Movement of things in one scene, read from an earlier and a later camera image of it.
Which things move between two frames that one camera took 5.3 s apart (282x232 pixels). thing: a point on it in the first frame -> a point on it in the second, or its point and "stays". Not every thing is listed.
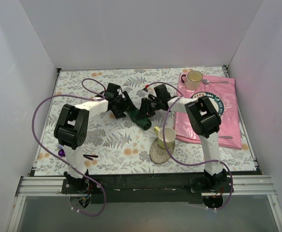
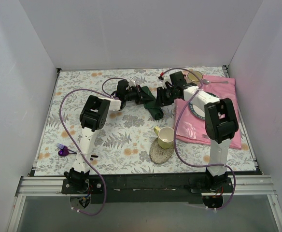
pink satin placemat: x=229 y=117 stays
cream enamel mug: x=193 y=79 stays
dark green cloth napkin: x=143 y=122 -> x=149 y=102
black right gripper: x=145 y=108 -> x=160 y=96
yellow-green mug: x=170 y=135 stays
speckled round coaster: x=158 y=154 stays
